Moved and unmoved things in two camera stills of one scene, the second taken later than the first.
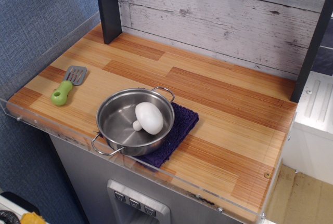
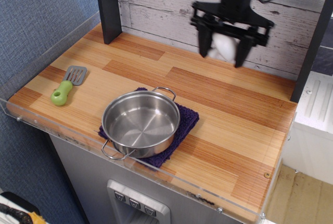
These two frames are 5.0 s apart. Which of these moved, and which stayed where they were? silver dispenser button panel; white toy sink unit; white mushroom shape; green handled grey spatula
Moved: white mushroom shape
Stayed: white toy sink unit; silver dispenser button panel; green handled grey spatula
